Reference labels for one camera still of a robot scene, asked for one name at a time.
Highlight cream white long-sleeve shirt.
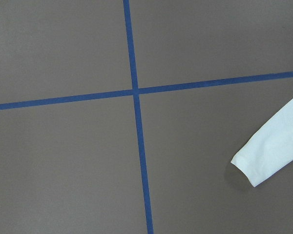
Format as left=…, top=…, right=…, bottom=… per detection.
left=231, top=99, right=293, bottom=187

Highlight blue tape grid lines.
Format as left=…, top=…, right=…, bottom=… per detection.
left=0, top=0, right=293, bottom=234

